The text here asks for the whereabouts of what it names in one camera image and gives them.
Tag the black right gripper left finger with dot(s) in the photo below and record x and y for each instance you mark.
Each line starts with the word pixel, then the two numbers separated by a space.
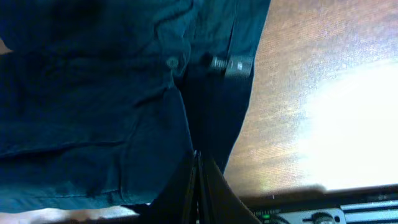
pixel 176 203

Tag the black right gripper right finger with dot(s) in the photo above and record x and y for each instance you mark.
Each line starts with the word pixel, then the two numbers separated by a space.
pixel 217 204

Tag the navy blue shorts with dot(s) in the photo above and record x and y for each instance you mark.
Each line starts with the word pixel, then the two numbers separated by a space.
pixel 102 99

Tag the grey robot base unit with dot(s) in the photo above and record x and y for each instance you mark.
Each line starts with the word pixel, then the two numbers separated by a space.
pixel 369 205

